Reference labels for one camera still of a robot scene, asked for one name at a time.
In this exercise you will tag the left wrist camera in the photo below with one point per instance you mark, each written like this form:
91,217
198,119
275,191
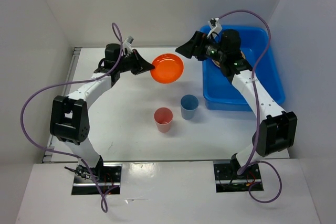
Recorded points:
127,45

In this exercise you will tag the blue plastic cup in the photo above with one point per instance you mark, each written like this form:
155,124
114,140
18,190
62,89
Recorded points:
189,104

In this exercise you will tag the green-rimmed bamboo woven plate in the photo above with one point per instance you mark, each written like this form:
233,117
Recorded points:
217,63

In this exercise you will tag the aluminium table edge rail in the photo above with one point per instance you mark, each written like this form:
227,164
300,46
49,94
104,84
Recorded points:
71,71

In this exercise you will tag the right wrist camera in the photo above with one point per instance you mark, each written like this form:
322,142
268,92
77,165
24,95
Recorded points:
215,28

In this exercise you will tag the orange round plate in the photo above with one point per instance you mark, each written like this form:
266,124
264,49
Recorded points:
168,68

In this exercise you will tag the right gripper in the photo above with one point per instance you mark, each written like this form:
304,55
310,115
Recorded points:
200,39

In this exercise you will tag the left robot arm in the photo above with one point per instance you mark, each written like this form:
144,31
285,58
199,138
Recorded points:
69,116

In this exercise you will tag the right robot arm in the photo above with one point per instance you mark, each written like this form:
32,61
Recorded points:
276,127

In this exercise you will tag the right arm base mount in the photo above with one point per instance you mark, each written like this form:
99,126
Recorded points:
227,181

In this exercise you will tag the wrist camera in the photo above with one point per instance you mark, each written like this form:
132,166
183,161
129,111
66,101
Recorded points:
127,45
215,28

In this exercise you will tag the pink plastic cup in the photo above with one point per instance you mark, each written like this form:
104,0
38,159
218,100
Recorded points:
163,118

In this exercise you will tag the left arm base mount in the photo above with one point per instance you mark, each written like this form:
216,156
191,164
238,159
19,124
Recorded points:
109,182

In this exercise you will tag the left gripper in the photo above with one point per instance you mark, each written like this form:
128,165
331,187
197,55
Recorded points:
139,60

